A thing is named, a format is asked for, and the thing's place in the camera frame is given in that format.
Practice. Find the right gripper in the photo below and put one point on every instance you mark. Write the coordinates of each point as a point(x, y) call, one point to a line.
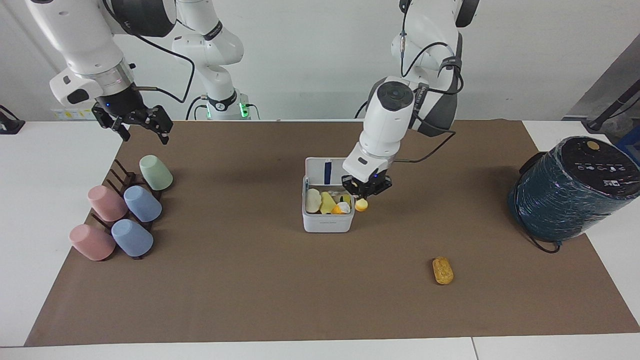
point(122, 102)

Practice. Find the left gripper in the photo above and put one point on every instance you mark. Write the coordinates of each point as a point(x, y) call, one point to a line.
point(371, 179)

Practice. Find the small yellow round trash piece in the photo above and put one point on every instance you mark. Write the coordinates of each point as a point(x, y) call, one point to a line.
point(361, 204)

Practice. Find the yellow green trash piece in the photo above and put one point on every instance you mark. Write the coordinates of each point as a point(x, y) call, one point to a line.
point(346, 198)

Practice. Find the small white trash piece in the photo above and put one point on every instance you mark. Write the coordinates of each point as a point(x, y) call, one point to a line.
point(344, 206)

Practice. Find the orange trash piece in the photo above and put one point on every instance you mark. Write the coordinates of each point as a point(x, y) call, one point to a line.
point(337, 210)

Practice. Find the pale yellow trash piece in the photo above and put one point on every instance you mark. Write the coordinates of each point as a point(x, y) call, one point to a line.
point(327, 203)

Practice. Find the white bin with lid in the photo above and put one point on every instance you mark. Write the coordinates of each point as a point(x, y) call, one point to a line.
point(327, 222)

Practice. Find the dark green wrapped round bin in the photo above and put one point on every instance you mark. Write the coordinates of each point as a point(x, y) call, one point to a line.
point(570, 200)

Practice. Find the green cup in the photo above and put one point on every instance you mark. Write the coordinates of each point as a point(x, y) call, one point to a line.
point(156, 172)

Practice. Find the dark brown cup rack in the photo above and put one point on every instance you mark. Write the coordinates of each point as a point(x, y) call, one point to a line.
point(122, 179)

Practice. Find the blue cup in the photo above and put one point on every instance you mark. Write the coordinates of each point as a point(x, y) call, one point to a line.
point(143, 204)
point(132, 238)

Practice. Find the pink cup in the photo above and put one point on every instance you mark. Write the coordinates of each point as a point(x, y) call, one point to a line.
point(106, 203)
point(91, 242)

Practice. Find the brown oval bread piece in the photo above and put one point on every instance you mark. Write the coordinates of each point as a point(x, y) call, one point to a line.
point(442, 270)

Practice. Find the black stand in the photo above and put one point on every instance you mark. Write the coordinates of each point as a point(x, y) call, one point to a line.
point(9, 124)
point(612, 107)

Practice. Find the blue box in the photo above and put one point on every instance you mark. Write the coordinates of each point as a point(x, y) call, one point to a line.
point(631, 145)

